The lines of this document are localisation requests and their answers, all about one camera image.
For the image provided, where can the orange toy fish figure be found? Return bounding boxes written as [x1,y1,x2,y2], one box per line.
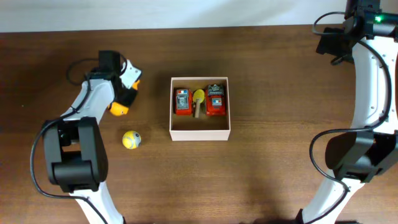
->
[107,80,140,116]

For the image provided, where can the yellow grey toy ball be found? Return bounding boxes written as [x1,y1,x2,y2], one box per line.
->
[122,131,142,149]

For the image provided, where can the red toy car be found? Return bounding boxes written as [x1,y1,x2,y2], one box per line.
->
[174,89,193,116]

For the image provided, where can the yellow wooden rattle drum toy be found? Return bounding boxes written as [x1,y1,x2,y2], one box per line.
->
[193,89,205,118]

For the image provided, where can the red toy fire truck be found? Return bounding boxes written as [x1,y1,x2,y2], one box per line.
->
[205,84,226,116]

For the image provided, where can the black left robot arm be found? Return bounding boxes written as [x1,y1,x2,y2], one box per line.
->
[34,50,142,223]

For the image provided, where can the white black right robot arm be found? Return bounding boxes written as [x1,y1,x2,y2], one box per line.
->
[295,0,397,223]

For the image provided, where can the white open cardboard box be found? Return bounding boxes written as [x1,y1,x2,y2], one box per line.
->
[169,77,231,141]

